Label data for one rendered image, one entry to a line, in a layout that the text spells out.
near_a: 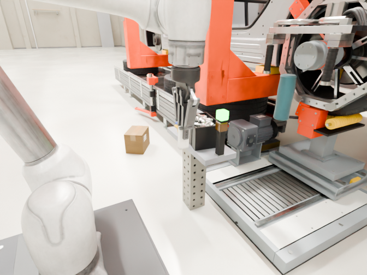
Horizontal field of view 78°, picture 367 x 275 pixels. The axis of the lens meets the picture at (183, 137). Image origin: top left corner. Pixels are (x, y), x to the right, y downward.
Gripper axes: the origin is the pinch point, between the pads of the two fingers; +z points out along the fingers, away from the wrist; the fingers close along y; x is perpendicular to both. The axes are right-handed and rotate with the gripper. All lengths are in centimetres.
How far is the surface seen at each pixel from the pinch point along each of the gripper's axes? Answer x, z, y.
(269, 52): 69, -18, -44
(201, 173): 29, 45, -37
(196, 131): 19.5, 13.6, -28.1
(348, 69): 102, -12, -21
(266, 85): 98, 8, -71
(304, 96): 92, 6, -33
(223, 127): 26.9, 8.6, -18.6
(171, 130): 19, 25, -56
